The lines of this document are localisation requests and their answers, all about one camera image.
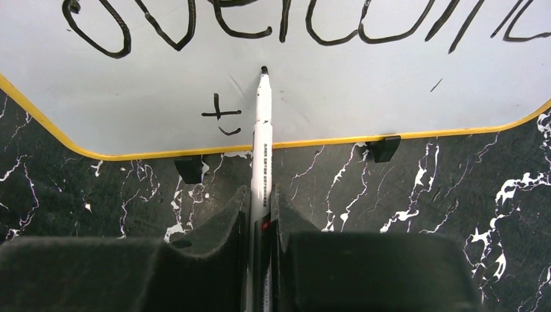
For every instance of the yellow framed whiteboard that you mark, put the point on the yellow framed whiteboard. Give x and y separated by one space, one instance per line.
118 80

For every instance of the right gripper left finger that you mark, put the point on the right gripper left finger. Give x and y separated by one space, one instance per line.
202 271

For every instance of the white marker pen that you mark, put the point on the white marker pen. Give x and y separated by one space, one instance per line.
258 288

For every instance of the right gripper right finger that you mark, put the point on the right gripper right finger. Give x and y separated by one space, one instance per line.
364 271

